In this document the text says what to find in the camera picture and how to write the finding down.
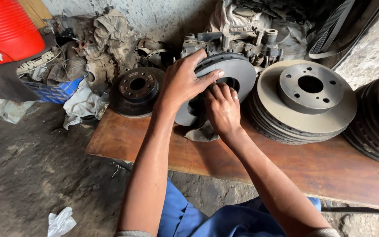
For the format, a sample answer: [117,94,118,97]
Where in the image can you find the person's left hand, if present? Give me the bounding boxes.
[158,49,225,113]

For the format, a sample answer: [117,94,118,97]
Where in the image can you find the person's right hand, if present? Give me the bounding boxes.
[205,82,243,139]

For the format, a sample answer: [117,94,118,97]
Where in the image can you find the grey metal engine part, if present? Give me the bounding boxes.
[179,28,284,68]

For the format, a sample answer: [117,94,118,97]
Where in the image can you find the wooden board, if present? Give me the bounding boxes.
[18,0,54,29]

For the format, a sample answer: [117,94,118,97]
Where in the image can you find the grey rag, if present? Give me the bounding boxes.
[184,110,220,143]

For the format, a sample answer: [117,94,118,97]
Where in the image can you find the grey left sleeve cuff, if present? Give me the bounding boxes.
[114,230,154,237]

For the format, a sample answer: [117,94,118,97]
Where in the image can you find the grey sleeve cuff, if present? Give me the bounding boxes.
[114,230,154,237]
[305,228,341,237]

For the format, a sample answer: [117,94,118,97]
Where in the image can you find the dirty grey sack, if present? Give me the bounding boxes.
[205,0,316,61]

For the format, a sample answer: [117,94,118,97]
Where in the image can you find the black rubber mat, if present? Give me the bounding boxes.
[0,32,58,103]

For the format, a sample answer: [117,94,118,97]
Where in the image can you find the white cloth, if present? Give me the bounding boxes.
[63,78,110,130]

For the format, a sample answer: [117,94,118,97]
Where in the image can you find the crumpled white paper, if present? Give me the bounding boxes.
[47,206,77,237]

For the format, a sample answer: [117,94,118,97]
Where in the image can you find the grey brake disc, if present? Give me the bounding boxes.
[174,53,257,127]

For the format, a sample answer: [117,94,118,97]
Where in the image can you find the heap of dirty engine parts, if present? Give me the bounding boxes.
[43,6,168,97]

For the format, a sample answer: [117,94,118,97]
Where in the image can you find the dark brake disc with labels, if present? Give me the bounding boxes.
[109,67,166,119]

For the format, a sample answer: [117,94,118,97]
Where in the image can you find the red plastic water cooler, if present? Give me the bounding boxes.
[0,0,47,66]

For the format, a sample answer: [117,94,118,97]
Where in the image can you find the black ribbed drive belts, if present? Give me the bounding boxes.
[307,0,379,60]

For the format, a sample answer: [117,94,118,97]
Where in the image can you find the grey right sleeve cuff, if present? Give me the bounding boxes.
[305,228,341,237]

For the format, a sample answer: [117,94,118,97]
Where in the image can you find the pale brake disc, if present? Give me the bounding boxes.
[249,90,346,142]
[257,59,358,137]
[247,97,328,145]

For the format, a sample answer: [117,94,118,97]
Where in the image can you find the person's blue trousers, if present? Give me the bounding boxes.
[157,177,322,237]

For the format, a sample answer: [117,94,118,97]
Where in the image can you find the clear plastic bag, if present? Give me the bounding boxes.
[0,97,38,125]

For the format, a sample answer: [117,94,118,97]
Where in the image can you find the blue plastic crate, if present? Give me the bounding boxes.
[23,76,85,104]

